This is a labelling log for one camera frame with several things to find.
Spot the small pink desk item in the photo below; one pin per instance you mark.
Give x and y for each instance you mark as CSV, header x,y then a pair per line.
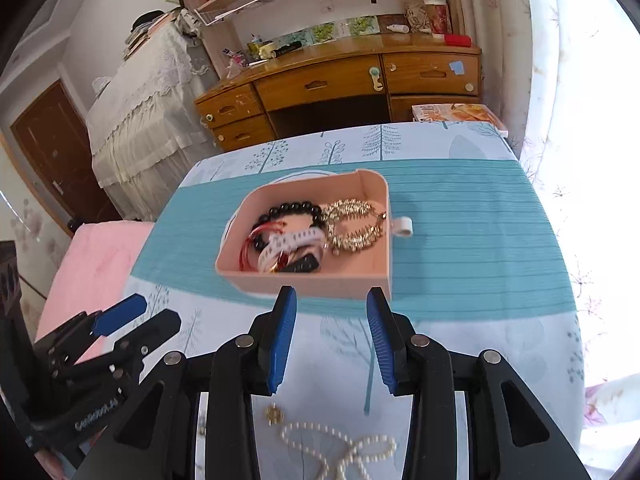
x,y
235,59

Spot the green floral picture strip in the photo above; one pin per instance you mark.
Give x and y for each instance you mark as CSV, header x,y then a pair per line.
x,y
325,32

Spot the tree print tablecloth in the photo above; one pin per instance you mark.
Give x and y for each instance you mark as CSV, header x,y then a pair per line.
x,y
475,260

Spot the brown wooden door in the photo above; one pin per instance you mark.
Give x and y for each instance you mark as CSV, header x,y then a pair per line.
x,y
50,150

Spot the pink jewelry box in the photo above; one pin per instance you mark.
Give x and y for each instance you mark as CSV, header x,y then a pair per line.
x,y
350,270

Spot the yellow container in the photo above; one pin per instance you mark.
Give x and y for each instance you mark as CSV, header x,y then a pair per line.
x,y
262,50

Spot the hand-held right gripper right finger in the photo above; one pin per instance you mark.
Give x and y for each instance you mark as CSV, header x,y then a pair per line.
x,y
381,340

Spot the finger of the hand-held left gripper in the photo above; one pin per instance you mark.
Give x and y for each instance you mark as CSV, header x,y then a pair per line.
x,y
155,327
122,312

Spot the black hair clip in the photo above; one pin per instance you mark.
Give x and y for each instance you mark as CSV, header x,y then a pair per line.
x,y
305,263

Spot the small red box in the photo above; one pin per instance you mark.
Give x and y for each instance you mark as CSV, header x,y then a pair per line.
x,y
457,40

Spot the lace covered cabinet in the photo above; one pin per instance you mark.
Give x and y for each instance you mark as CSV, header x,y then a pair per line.
x,y
140,135

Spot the white tube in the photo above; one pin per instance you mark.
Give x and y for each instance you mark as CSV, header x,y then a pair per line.
x,y
400,29

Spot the black flashlight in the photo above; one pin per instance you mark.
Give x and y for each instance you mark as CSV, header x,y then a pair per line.
x,y
287,49

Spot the small gold pendant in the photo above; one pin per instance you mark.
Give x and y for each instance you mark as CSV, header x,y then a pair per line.
x,y
274,414

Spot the white floral sheer curtain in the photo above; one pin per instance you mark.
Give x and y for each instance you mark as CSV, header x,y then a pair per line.
x,y
575,110

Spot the wooden bookshelf hutch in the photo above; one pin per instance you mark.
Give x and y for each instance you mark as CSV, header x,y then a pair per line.
x,y
310,2

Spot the black hat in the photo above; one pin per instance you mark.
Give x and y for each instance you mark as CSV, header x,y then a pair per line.
x,y
147,20

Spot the pink blanket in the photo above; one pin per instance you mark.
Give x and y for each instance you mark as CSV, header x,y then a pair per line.
x,y
95,270

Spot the stack of flat books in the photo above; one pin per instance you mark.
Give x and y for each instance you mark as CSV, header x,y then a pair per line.
x,y
150,35

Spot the teal white hanging gadget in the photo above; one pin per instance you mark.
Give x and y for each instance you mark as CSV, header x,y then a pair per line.
x,y
375,77

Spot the wooden desk with drawers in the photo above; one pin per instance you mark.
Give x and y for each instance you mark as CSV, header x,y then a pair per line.
x,y
320,85

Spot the white plush toy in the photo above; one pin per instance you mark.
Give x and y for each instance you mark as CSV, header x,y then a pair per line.
x,y
190,22

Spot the red jar with white lid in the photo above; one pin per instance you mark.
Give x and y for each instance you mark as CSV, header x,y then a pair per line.
x,y
439,17

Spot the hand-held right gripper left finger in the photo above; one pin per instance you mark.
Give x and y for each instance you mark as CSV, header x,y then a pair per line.
x,y
281,340

